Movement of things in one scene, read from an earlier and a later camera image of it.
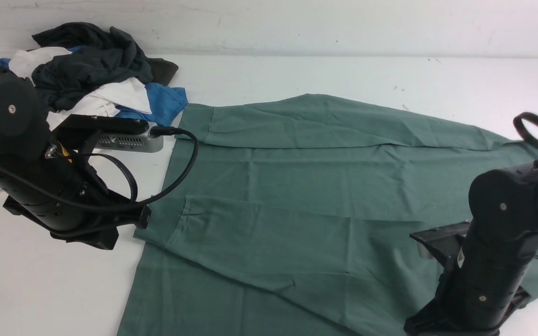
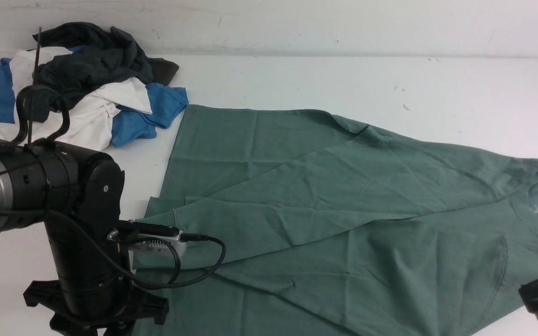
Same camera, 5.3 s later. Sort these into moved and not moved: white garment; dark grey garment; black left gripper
Moved: black left gripper
Not moved: white garment; dark grey garment
